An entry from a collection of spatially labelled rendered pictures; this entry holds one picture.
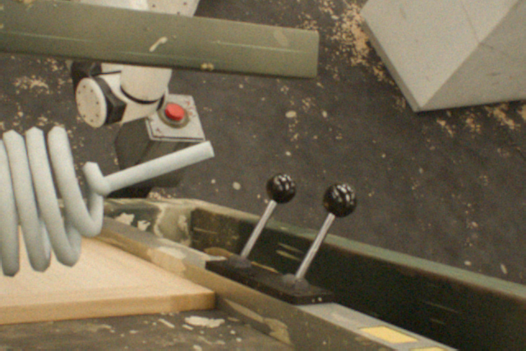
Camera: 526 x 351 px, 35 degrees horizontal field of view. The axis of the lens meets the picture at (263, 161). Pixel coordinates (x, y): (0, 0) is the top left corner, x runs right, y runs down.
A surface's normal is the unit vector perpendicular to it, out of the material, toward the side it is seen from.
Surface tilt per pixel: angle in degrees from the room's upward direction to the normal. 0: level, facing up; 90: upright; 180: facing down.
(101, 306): 40
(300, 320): 90
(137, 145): 90
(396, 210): 0
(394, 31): 90
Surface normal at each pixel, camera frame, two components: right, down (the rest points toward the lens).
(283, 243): -0.86, -0.02
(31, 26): 0.51, 0.07
